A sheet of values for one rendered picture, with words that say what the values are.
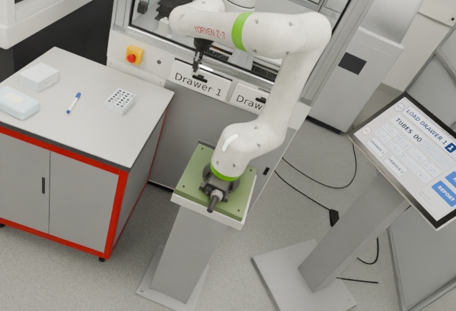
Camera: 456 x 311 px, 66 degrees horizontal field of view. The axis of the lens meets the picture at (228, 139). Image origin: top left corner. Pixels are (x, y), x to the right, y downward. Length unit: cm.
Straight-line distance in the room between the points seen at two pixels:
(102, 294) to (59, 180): 62
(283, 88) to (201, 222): 60
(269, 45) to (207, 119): 94
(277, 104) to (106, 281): 123
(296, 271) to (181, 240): 92
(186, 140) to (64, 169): 71
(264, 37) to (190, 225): 81
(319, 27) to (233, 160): 50
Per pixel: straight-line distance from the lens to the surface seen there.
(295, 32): 100
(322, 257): 207
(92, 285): 193
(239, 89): 170
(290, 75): 116
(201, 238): 148
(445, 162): 159
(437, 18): 499
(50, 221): 182
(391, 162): 159
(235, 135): 117
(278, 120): 124
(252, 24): 101
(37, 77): 163
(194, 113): 184
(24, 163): 161
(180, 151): 202
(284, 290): 215
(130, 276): 196
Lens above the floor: 172
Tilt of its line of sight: 37 degrees down
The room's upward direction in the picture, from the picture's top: 24 degrees clockwise
